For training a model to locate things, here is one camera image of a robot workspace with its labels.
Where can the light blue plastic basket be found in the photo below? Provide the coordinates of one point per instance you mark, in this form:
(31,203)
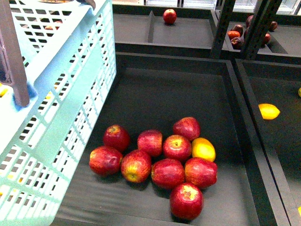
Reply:
(68,53)

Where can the brown basket handle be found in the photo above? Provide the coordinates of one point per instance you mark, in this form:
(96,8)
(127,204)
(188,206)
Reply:
(12,72)

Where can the yellow lemon among apples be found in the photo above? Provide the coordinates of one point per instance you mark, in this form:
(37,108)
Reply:
(203,148)

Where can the yellow lemon right tray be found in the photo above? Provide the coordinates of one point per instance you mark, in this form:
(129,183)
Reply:
(268,111)

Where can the black fruit tray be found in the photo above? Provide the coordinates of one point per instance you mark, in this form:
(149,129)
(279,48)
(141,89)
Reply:
(153,93)

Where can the red apple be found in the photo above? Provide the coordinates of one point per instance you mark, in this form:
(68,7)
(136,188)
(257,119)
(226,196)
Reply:
(105,161)
(117,137)
(136,166)
(150,141)
(177,147)
(167,173)
(200,172)
(186,201)
(187,127)

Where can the red apple back tray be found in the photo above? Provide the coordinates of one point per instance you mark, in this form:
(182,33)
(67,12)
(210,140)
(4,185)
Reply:
(169,16)

